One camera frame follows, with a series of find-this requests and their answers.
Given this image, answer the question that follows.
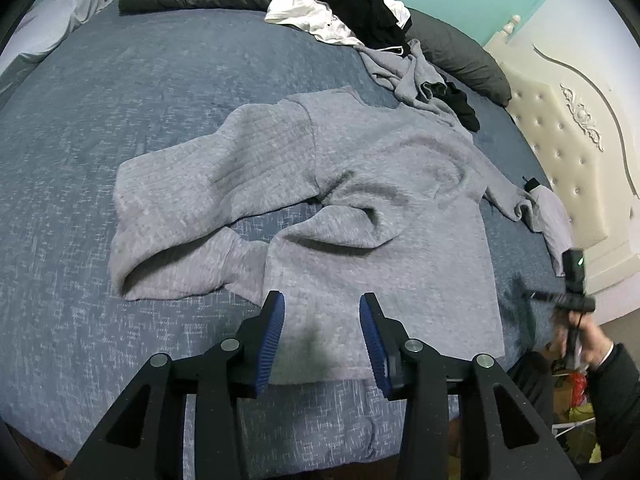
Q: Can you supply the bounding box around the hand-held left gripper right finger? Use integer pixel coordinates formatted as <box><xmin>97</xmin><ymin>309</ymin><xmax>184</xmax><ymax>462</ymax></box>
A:
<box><xmin>358</xmin><ymin>292</ymin><xmax>584</xmax><ymax>480</ymax></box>

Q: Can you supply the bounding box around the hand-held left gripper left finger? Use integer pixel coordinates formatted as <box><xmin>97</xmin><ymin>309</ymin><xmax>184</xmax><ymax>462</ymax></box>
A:
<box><xmin>65</xmin><ymin>290</ymin><xmax>286</xmax><ymax>480</ymax></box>

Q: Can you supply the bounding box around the grey knit sweater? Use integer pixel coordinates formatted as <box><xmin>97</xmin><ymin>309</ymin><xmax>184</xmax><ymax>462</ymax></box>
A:
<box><xmin>110</xmin><ymin>85</ymin><xmax>543</xmax><ymax>387</ymax></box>

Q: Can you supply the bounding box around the person's right forearm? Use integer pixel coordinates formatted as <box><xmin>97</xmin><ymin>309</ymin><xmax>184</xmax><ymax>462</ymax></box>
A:
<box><xmin>587</xmin><ymin>342</ymin><xmax>640</xmax><ymax>463</ymax></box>

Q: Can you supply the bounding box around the person's right hand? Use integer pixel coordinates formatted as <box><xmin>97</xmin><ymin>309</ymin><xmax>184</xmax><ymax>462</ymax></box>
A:
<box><xmin>549</xmin><ymin>316</ymin><xmax>615</xmax><ymax>370</ymax></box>

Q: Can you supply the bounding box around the light grey cloth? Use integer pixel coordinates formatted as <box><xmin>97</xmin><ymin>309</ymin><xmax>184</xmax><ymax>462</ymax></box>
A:
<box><xmin>520</xmin><ymin>175</ymin><xmax>575</xmax><ymax>279</ymax></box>

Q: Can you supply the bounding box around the red plastic bag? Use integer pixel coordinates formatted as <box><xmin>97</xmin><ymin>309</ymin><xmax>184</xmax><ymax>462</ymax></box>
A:
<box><xmin>569</xmin><ymin>374</ymin><xmax>590</xmax><ymax>407</ymax></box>

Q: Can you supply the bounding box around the cream tufted headboard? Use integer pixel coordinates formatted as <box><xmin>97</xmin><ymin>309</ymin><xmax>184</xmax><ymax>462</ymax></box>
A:
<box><xmin>482</xmin><ymin>12</ymin><xmax>640</xmax><ymax>321</ymax></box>

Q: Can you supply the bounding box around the black garment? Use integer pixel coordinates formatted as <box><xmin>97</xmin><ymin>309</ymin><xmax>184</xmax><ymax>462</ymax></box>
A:
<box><xmin>432</xmin><ymin>80</ymin><xmax>481</xmax><ymax>134</ymax></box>
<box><xmin>314</xmin><ymin>0</ymin><xmax>412</xmax><ymax>57</ymax></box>

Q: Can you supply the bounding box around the grey hoodie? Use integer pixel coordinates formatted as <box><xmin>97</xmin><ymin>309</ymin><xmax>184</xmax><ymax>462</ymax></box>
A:
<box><xmin>357</xmin><ymin>42</ymin><xmax>470</xmax><ymax>127</ymax></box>

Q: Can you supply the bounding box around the blue bed blanket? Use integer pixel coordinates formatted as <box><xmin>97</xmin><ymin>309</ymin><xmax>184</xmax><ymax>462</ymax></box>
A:
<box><xmin>0</xmin><ymin>0</ymin><xmax>568</xmax><ymax>472</ymax></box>

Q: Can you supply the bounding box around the white garment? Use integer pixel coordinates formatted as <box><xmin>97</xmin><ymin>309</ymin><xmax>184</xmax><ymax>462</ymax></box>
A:
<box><xmin>264</xmin><ymin>0</ymin><xmax>414</xmax><ymax>47</ymax></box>

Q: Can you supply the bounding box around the grey pillow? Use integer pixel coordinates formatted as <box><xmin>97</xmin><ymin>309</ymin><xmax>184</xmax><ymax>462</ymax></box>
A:
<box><xmin>0</xmin><ymin>0</ymin><xmax>122</xmax><ymax>77</ymax></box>

